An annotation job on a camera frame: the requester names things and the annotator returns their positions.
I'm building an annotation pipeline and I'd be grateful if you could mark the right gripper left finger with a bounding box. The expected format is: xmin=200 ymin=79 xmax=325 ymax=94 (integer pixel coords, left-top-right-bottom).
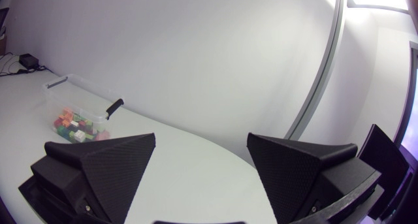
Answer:
xmin=30 ymin=133 xmax=157 ymax=224

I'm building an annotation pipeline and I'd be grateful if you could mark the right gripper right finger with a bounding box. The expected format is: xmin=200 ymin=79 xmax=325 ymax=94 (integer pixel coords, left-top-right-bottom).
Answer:
xmin=246 ymin=132 xmax=382 ymax=224

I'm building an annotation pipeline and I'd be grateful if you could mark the pile of toy bricks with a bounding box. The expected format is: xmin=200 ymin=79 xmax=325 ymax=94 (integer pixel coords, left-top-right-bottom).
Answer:
xmin=53 ymin=107 xmax=110 ymax=143

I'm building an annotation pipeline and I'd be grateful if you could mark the clear plastic container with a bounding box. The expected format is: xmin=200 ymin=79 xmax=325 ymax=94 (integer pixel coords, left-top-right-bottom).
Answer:
xmin=42 ymin=73 xmax=125 ymax=143

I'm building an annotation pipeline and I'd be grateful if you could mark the black power brick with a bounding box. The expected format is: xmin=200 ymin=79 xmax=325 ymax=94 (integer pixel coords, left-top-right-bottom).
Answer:
xmin=18 ymin=53 xmax=40 ymax=70

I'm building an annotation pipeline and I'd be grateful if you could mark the black power cable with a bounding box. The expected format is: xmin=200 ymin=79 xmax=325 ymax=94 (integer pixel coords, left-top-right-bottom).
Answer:
xmin=0 ymin=52 xmax=53 ymax=77

